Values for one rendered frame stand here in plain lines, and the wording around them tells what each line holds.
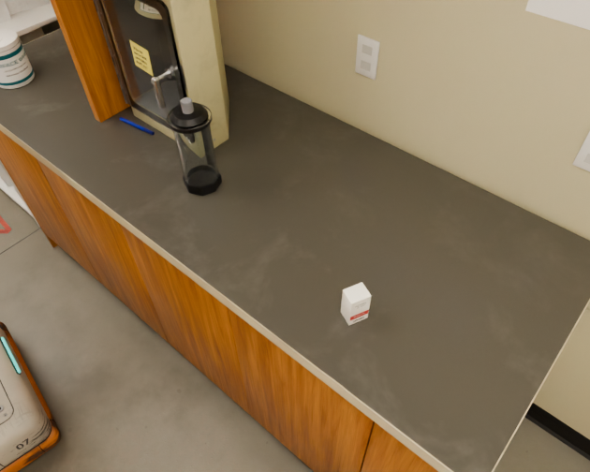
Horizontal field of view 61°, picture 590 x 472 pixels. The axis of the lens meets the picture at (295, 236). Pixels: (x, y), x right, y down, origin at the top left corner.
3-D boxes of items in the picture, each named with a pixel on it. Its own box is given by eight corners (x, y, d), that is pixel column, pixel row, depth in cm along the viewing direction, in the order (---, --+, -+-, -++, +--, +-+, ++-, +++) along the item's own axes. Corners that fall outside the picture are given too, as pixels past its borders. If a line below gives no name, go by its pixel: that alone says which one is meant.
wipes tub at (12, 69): (22, 65, 182) (4, 24, 171) (42, 77, 177) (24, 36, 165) (-12, 81, 176) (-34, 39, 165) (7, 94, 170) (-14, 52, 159)
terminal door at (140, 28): (130, 103, 157) (88, -33, 127) (196, 143, 144) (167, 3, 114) (127, 104, 157) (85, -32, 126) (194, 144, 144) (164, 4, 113)
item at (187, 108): (201, 108, 129) (198, 85, 124) (214, 127, 124) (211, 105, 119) (167, 118, 126) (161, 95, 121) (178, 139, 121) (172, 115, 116)
